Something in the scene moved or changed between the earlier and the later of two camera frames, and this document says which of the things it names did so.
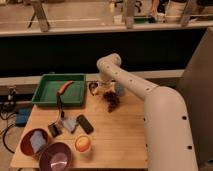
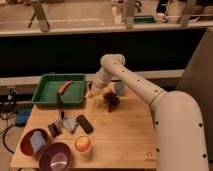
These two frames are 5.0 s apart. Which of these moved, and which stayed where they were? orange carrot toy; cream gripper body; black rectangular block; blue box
Moved: cream gripper body
Stayed: blue box; black rectangular block; orange carrot toy
